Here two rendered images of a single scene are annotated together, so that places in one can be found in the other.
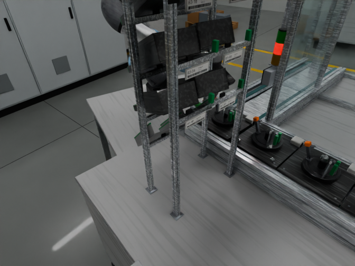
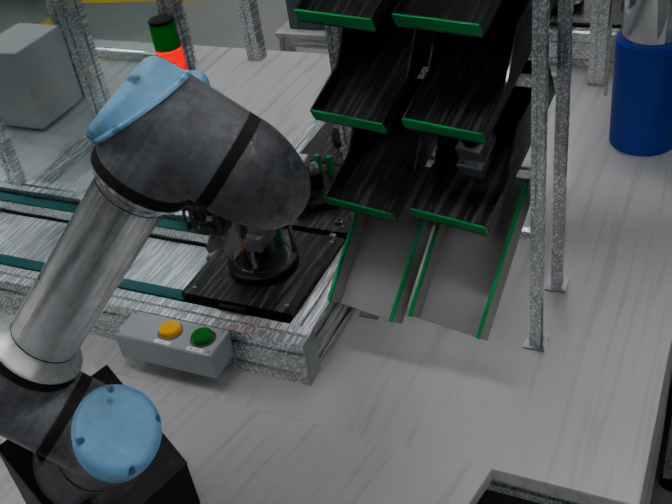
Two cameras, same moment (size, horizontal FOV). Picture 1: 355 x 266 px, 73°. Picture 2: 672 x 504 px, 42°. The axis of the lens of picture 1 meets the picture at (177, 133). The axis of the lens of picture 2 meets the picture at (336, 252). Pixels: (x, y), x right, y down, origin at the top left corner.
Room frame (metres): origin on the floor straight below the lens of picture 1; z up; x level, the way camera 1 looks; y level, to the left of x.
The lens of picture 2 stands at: (1.40, 1.08, 1.98)
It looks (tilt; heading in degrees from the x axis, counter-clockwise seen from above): 36 degrees down; 250
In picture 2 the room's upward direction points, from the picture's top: 9 degrees counter-clockwise
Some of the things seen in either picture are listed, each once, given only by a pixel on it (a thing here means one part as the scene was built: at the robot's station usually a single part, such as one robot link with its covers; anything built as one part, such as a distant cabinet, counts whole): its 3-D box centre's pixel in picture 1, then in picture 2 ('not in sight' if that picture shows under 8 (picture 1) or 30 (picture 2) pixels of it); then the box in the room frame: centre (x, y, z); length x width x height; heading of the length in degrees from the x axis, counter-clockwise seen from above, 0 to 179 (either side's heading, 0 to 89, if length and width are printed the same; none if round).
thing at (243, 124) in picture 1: (224, 121); (265, 268); (1.06, -0.25, 0.96); 0.24 x 0.24 x 0.02; 40
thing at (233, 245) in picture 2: not in sight; (231, 243); (1.13, -0.17, 1.10); 0.06 x 0.03 x 0.09; 41
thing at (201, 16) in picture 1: (211, 19); not in sight; (7.01, -1.00, 0.20); 1.20 x 0.80 x 0.41; 49
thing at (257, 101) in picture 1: (258, 110); (152, 258); (1.23, -0.50, 0.91); 0.84 x 0.28 x 0.10; 130
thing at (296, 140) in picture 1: (268, 134); (315, 177); (0.86, -0.42, 1.01); 0.24 x 0.24 x 0.13; 40
